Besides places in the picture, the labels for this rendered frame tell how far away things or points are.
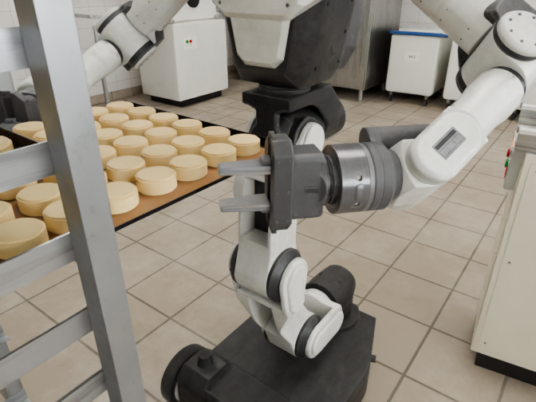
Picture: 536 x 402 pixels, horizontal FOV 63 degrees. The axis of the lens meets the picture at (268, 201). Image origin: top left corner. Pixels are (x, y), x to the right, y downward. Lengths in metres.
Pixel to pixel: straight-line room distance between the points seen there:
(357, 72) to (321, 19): 4.26
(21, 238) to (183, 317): 1.52
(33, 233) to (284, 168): 0.27
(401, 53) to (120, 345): 4.88
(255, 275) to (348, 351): 0.57
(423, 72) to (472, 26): 4.38
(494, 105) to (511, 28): 0.12
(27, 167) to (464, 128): 0.48
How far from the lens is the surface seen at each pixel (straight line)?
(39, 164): 0.42
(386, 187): 0.54
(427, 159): 0.55
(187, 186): 0.57
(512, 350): 1.78
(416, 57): 5.15
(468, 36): 0.79
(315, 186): 0.53
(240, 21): 0.94
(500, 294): 1.65
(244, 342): 1.57
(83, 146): 0.40
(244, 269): 1.12
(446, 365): 1.85
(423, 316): 2.03
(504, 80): 0.71
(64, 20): 0.38
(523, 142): 1.44
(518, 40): 0.73
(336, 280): 1.55
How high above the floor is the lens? 1.28
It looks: 27 degrees down
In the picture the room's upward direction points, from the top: straight up
